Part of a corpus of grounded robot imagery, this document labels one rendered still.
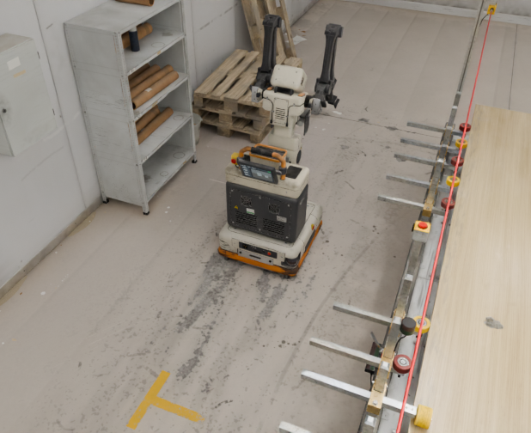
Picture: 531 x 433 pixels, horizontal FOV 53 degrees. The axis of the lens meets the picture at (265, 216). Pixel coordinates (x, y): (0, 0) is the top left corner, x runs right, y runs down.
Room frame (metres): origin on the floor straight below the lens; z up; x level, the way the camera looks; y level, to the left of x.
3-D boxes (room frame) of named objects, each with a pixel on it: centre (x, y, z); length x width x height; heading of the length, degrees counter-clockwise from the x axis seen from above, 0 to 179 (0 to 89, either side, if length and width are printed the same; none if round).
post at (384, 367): (1.21, -0.46, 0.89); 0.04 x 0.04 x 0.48; 69
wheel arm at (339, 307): (1.67, -0.55, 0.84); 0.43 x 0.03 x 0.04; 69
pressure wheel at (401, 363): (1.38, -0.60, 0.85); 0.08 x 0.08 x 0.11
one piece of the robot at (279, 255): (2.82, 0.05, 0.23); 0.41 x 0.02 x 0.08; 68
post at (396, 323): (1.44, -0.56, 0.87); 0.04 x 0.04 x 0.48; 69
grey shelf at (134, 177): (3.96, 1.04, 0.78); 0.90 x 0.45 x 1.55; 159
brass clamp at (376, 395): (1.19, -0.46, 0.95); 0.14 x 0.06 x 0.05; 159
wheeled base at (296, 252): (3.13, -0.05, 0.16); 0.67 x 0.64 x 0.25; 158
